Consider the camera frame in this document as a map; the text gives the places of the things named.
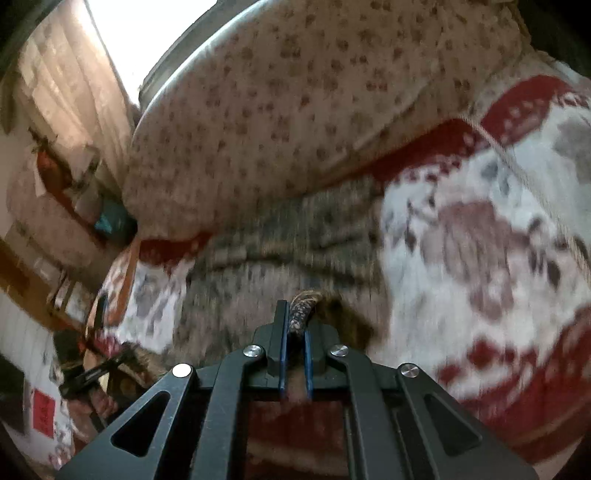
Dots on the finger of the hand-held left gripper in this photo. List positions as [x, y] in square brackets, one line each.
[103, 308]
[99, 371]

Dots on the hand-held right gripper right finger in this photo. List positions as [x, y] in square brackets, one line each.
[308, 364]

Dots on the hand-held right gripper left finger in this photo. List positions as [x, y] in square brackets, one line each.
[282, 364]

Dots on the brown dark floral patterned cloth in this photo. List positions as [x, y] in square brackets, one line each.
[286, 249]

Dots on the red paper sheet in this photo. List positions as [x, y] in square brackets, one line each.
[44, 408]

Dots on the teal object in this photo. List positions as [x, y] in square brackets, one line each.
[108, 222]

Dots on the red white fleece blanket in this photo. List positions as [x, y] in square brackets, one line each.
[485, 258]

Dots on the beige curtain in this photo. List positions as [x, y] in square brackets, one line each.
[69, 78]

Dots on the beige floral pillow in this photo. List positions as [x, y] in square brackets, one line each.
[300, 92]

